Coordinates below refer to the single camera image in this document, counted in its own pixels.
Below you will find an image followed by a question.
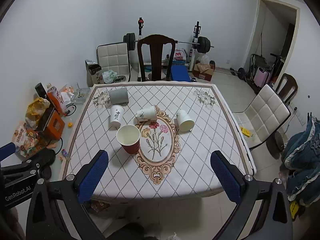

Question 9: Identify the red paper cup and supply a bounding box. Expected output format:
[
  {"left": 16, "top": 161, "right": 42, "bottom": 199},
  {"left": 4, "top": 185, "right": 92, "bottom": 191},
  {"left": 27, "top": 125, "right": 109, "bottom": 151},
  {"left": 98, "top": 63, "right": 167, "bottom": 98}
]
[{"left": 116, "top": 125, "right": 140, "bottom": 154}]

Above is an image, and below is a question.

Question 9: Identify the white cup with black calligraphy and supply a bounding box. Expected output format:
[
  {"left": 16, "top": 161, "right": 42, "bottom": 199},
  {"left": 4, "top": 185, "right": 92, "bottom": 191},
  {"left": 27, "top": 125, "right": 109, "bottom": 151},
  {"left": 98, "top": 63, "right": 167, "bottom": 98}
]
[{"left": 110, "top": 105, "right": 124, "bottom": 127}]

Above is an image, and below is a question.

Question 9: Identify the grey paper cup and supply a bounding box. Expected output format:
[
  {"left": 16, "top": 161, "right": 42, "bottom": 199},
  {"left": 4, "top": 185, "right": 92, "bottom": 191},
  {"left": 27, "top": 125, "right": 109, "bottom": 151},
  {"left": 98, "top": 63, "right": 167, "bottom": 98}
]
[{"left": 108, "top": 87, "right": 129, "bottom": 105}]

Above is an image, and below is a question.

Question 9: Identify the plain white paper cup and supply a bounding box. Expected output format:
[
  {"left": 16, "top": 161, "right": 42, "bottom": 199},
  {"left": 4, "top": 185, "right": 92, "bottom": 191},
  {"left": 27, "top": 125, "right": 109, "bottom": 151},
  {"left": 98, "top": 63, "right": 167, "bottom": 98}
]
[{"left": 176, "top": 109, "right": 195, "bottom": 132}]

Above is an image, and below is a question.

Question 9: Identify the white cup with bamboo print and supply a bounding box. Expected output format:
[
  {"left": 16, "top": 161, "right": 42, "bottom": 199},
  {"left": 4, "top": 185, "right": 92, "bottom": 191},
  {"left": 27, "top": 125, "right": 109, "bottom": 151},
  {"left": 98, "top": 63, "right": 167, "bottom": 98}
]
[{"left": 136, "top": 105, "right": 157, "bottom": 122}]

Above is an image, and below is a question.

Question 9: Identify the snack packet on table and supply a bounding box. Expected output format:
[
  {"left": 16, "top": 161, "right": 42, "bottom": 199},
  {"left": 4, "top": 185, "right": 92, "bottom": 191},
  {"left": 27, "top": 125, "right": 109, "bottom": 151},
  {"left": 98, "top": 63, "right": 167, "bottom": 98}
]
[{"left": 11, "top": 121, "right": 42, "bottom": 158}]

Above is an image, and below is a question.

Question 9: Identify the yellow plastic bag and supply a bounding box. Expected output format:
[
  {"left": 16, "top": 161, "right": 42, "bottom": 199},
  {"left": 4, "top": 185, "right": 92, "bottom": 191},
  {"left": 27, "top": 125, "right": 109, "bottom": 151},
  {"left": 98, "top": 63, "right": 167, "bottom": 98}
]
[{"left": 25, "top": 98, "right": 50, "bottom": 129}]

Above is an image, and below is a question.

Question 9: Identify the orange gift box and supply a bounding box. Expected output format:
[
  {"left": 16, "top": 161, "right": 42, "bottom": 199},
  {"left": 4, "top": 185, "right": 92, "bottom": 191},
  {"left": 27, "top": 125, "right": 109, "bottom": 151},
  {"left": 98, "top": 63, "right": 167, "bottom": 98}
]
[{"left": 35, "top": 108, "right": 65, "bottom": 140}]

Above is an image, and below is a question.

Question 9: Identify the blue ruffled cloth pile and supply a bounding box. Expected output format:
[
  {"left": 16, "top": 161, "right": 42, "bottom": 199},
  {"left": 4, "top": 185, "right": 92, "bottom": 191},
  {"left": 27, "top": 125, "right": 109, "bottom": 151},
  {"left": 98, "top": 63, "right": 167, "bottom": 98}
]
[{"left": 281, "top": 114, "right": 319, "bottom": 207}]

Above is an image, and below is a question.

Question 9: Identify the orange white drink carton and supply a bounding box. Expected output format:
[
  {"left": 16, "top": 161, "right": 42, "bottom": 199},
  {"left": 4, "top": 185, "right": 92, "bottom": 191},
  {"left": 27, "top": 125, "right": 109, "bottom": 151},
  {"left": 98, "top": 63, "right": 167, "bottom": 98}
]
[{"left": 47, "top": 83, "right": 67, "bottom": 116}]

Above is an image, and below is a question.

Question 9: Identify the yellow black tool on floor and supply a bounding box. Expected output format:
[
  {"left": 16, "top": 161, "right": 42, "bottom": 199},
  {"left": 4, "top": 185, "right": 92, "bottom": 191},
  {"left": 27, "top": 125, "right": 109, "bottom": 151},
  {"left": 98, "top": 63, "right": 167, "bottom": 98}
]
[{"left": 240, "top": 127, "right": 252, "bottom": 137}]

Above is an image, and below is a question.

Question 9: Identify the white quilted chair right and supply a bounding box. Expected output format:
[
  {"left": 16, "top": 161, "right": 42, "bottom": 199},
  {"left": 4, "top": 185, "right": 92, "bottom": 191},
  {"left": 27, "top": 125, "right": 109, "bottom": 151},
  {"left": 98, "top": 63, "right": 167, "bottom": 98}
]
[{"left": 233, "top": 85, "right": 291, "bottom": 150}]

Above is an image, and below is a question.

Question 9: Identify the white quilted chair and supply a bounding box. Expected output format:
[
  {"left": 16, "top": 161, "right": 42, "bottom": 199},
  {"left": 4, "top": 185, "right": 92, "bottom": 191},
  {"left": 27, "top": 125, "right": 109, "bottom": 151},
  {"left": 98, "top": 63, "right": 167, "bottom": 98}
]
[
  {"left": 97, "top": 42, "right": 131, "bottom": 81},
  {"left": 233, "top": 85, "right": 291, "bottom": 150}
]

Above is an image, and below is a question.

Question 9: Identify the open silver-lined carton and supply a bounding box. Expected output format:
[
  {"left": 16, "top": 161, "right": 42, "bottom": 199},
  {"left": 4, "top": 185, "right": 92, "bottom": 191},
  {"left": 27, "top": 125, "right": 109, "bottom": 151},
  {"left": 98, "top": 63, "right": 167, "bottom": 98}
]
[{"left": 85, "top": 60, "right": 104, "bottom": 87}]

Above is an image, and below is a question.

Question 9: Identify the dark wooden chair right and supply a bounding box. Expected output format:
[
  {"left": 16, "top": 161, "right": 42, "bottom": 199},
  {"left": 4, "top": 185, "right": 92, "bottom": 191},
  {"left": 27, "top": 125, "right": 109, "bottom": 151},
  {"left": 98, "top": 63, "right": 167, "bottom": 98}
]
[{"left": 276, "top": 73, "right": 298, "bottom": 106}]

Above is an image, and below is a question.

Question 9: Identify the dark wooden chair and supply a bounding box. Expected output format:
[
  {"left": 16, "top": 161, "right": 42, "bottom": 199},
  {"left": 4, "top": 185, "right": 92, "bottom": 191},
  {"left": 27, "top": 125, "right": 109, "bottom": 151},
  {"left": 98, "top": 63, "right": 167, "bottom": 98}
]
[
  {"left": 137, "top": 34, "right": 176, "bottom": 82},
  {"left": 276, "top": 73, "right": 298, "bottom": 106}
]

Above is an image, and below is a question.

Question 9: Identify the floral diamond-pattern tablecloth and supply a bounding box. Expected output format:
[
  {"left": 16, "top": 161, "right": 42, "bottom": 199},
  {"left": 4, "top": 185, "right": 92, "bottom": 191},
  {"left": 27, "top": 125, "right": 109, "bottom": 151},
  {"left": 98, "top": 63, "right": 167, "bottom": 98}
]
[{"left": 59, "top": 81, "right": 256, "bottom": 202}]

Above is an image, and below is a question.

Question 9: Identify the pink suitcase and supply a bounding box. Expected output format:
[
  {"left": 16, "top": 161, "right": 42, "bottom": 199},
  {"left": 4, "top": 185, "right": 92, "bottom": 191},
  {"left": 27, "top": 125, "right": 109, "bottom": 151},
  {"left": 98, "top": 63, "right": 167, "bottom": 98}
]
[{"left": 254, "top": 67, "right": 270, "bottom": 88}]

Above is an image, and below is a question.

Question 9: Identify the white quilted chair back left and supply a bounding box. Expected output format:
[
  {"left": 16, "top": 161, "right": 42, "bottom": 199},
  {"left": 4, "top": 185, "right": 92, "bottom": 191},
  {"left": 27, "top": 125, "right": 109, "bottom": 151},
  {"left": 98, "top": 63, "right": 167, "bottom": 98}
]
[{"left": 97, "top": 42, "right": 131, "bottom": 81}]

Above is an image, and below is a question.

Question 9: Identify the cardboard box on floor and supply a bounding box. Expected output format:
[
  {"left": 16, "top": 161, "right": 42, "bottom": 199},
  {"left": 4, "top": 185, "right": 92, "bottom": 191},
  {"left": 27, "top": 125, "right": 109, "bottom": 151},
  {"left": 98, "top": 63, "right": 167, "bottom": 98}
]
[{"left": 192, "top": 63, "right": 215, "bottom": 81}]

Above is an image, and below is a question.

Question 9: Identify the blue weight bench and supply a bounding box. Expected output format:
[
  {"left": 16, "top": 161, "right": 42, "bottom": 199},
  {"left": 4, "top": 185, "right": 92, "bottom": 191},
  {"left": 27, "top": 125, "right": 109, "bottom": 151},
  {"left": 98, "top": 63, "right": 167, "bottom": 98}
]
[{"left": 171, "top": 65, "right": 196, "bottom": 82}]

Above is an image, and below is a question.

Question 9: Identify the barbell with black plates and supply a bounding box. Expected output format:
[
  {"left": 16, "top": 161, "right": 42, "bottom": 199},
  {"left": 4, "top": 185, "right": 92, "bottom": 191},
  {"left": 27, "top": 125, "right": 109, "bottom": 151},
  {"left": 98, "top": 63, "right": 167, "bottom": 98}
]
[{"left": 123, "top": 33, "right": 214, "bottom": 54}]

